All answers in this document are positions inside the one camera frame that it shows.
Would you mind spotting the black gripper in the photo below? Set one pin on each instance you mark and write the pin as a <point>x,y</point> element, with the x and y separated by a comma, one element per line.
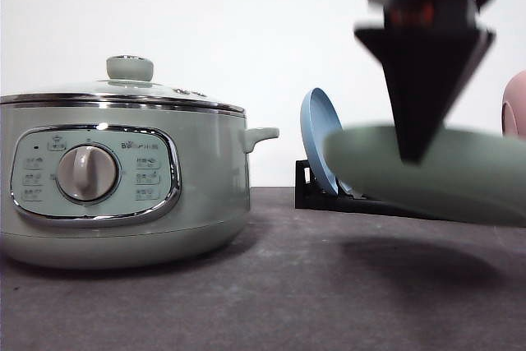
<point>429,48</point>

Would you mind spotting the green plate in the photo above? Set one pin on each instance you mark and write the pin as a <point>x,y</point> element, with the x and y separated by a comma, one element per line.
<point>463,174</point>

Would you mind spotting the glass steamer lid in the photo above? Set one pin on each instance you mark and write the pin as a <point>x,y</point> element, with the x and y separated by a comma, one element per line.
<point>127,88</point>

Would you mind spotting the pink plate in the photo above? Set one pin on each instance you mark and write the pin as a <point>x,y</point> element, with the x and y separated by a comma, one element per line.
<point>513,107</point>

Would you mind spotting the blue plate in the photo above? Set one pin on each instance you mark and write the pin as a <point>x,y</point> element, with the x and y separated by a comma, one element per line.
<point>319,114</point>

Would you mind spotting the green electric steamer pot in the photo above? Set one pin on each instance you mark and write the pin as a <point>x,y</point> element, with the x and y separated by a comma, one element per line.
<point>105,185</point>

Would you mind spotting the black dish rack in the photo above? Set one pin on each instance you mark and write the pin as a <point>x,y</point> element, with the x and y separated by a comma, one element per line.
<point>309,194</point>

